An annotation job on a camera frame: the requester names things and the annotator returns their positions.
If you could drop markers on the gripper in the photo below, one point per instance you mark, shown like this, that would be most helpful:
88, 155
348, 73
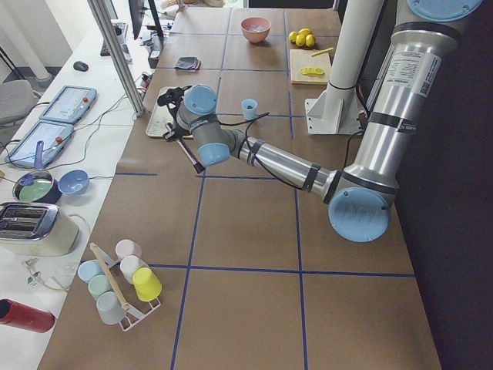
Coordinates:
176, 132

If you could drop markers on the metal muddler stick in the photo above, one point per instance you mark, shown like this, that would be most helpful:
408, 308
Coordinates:
197, 165

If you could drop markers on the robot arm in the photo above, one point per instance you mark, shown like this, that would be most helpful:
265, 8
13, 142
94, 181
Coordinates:
360, 194

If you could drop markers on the light blue cup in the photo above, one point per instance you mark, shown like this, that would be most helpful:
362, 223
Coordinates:
249, 114

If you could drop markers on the pink cup on rack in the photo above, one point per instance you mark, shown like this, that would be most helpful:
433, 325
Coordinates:
127, 247

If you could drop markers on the pink bowl with ice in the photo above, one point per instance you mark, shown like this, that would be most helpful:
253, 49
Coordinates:
255, 29

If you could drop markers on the white cup on rack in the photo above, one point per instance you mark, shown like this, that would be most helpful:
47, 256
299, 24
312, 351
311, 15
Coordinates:
129, 265

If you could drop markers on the yellow cup on rack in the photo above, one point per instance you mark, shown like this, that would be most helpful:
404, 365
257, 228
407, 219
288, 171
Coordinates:
147, 285

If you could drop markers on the blue cup on rack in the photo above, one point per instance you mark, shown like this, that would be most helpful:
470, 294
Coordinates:
87, 270

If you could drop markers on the green cup on rack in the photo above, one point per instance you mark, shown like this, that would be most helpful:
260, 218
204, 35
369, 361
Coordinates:
99, 285

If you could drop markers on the white cup rack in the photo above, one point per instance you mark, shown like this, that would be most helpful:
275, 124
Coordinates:
136, 310

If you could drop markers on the grey cup on rack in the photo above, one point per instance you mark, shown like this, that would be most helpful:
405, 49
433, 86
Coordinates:
109, 309

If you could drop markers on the cream bear tray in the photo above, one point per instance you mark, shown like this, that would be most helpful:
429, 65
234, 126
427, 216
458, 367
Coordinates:
159, 117

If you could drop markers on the grey folded cloth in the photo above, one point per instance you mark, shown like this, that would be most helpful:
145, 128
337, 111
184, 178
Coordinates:
188, 63

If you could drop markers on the teach pendant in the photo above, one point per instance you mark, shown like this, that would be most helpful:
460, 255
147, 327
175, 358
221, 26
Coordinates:
69, 105
54, 135

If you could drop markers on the blue bowl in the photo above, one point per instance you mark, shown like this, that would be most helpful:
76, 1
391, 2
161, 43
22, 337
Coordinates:
74, 182

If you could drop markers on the black computer mouse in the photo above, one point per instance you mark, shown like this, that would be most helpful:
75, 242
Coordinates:
80, 66

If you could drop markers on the blue saucepan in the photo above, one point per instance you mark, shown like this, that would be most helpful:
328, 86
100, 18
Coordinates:
37, 186

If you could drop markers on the wooden cutting board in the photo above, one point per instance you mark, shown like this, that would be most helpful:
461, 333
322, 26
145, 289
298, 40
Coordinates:
301, 58

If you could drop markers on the lemon slices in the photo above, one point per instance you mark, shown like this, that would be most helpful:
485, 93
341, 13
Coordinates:
312, 71

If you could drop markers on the yellow lemon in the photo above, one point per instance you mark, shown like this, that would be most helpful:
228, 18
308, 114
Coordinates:
304, 32
310, 41
297, 38

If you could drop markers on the yellow knife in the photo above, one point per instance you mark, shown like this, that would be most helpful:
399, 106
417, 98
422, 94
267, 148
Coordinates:
321, 52

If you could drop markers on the red bottle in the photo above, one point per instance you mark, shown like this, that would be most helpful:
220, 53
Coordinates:
25, 317

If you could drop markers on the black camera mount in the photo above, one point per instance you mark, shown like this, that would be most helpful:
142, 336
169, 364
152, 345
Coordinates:
172, 96

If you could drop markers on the aluminium frame post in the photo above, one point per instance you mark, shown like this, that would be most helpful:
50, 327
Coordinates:
103, 21

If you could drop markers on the white camera pole base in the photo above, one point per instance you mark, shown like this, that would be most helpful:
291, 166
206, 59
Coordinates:
335, 111

